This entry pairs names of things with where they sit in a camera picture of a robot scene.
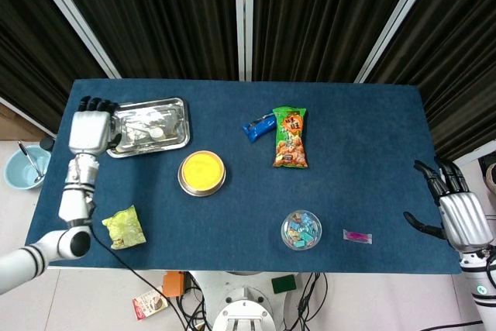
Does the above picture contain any small white object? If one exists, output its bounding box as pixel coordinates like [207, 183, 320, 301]
[126, 122, 166, 141]

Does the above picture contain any yellow-green crumpled snack bag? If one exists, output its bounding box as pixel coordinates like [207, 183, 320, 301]
[102, 205, 147, 250]

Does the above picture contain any black pleated curtain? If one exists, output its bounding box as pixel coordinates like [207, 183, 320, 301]
[46, 0, 238, 81]
[0, 0, 109, 135]
[252, 0, 423, 84]
[367, 0, 496, 166]

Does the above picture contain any black cable bundle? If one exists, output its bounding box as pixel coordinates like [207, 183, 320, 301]
[181, 295, 215, 331]
[294, 271, 329, 331]

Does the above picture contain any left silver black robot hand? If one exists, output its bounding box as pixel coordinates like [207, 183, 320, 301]
[67, 95, 122, 156]

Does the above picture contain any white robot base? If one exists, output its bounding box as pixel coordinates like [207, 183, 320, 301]
[189, 271, 311, 331]

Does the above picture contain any light blue plastic bowl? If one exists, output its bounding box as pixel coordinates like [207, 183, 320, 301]
[3, 144, 52, 191]

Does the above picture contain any dark green block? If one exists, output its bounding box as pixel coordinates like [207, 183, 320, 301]
[270, 274, 298, 295]

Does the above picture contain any metal spoon with black handle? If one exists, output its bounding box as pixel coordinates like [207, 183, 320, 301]
[17, 140, 44, 184]

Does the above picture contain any white frame post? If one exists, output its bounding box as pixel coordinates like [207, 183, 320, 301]
[233, 0, 255, 82]
[23, 0, 122, 79]
[353, 0, 443, 84]

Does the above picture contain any orange device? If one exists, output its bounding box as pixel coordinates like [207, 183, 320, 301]
[161, 270, 188, 298]

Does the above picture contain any small printed food packet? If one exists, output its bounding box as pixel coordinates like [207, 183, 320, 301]
[132, 286, 170, 322]

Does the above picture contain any green orange snack bag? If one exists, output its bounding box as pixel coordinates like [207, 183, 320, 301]
[271, 105, 310, 170]

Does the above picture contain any blue snack packet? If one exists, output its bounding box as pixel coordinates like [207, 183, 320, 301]
[242, 112, 277, 144]

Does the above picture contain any clear bowl of candies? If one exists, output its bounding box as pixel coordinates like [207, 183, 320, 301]
[281, 209, 323, 251]

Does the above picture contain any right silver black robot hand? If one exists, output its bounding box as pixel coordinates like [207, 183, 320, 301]
[403, 156, 495, 251]

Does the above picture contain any pink sachet in clear wrapper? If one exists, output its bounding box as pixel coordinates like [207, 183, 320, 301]
[343, 229, 374, 245]

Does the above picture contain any beige bowl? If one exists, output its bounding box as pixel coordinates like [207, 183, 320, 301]
[180, 151, 226, 192]

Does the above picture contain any orange bowl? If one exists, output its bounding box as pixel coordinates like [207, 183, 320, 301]
[177, 150, 227, 198]

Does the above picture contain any blue table cloth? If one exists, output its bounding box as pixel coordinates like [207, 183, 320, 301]
[19, 78, 459, 274]

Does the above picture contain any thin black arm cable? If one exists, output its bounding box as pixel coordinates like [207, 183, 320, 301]
[88, 206, 191, 331]

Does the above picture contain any silver metal tray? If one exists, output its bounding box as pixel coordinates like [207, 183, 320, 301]
[105, 97, 191, 159]

